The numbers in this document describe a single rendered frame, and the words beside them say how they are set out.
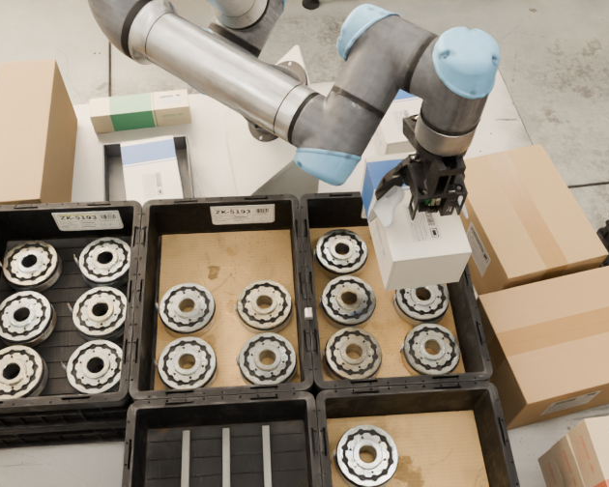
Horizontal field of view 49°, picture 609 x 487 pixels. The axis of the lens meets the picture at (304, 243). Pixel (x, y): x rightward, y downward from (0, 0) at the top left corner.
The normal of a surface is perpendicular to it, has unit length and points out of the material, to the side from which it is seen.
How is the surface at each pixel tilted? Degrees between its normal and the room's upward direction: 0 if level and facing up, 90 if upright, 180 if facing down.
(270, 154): 47
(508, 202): 0
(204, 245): 0
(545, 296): 0
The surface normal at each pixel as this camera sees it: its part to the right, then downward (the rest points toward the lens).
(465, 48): 0.03, -0.54
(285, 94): -0.10, -0.36
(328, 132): -0.33, 0.00
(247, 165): -0.70, -0.25
